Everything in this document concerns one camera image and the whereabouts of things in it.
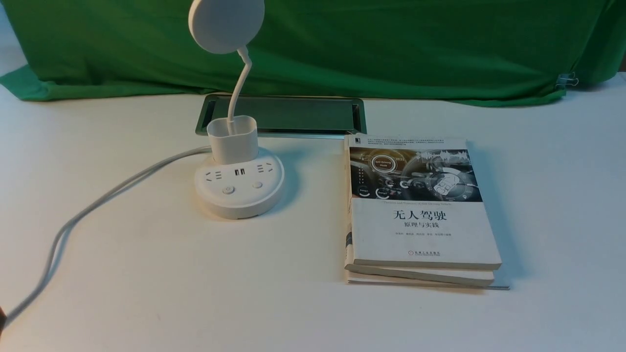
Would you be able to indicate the white desk lamp with sockets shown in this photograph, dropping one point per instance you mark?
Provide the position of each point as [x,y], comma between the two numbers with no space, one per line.
[242,180]

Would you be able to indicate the white top book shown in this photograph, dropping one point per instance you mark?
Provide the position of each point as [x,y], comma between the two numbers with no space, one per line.
[415,202]

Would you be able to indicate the white book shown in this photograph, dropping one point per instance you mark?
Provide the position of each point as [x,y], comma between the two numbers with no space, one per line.
[431,278]
[415,202]

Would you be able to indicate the white bottom book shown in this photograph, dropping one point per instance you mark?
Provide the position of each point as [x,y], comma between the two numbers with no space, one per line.
[431,278]

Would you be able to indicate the green backdrop cloth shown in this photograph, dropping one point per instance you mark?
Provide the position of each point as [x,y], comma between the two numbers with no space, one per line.
[491,53]

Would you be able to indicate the silver binder clip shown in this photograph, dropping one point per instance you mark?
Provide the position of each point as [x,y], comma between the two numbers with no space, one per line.
[566,80]

